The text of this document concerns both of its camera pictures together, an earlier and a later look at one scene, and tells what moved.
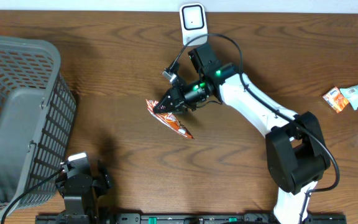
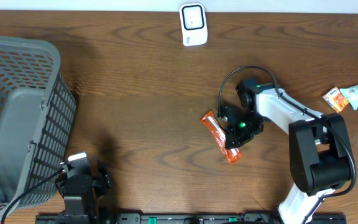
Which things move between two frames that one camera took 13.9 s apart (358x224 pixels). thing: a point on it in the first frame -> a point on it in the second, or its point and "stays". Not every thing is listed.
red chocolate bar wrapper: (169, 119) -> (211, 121)
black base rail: (187, 218) stays
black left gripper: (104, 174) stays
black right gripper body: (186, 96) -> (245, 128)
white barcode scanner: (194, 23) stays
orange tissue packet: (336, 99) stays
